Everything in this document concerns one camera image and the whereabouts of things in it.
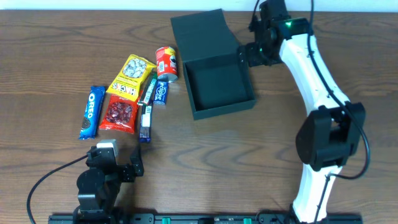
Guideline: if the red Hacks candy bag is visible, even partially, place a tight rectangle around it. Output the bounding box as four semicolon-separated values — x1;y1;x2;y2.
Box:
99;95;139;134

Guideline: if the dark green box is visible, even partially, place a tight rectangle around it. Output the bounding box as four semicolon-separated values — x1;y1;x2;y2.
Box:
170;9;256;120

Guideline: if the yellow Hacks candy bag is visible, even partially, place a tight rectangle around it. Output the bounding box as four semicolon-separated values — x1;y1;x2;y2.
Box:
106;54;155;101

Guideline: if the red Pringles can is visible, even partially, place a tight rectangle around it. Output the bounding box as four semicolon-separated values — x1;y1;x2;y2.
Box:
155;46;178;83

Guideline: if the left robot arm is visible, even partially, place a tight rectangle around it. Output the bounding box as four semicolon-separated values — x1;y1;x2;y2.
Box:
72;145;144;223

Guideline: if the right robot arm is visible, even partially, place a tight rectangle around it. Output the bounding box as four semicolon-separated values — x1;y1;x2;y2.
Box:
238;0;371;223

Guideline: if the blue Oreo cookie pack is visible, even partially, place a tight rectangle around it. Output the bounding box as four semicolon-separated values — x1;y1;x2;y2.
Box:
79;86;105;140

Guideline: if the dark blue wafer bar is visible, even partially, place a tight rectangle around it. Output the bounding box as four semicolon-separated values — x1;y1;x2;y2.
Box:
139;105;152;143

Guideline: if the blue Eclipse mint box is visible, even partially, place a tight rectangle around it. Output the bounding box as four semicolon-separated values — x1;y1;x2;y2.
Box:
153;81;169;105

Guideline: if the green chocolate bar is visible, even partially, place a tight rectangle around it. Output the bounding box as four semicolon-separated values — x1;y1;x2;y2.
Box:
137;72;157;106

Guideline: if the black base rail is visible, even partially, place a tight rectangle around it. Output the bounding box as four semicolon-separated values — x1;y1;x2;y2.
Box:
47;212;364;224

